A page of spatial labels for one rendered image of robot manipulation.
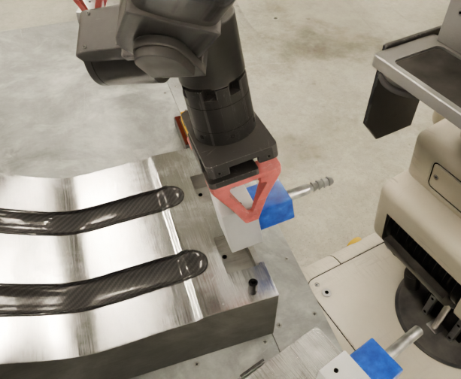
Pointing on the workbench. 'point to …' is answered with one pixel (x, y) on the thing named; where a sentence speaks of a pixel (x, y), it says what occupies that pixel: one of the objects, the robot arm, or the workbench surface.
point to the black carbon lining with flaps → (26, 307)
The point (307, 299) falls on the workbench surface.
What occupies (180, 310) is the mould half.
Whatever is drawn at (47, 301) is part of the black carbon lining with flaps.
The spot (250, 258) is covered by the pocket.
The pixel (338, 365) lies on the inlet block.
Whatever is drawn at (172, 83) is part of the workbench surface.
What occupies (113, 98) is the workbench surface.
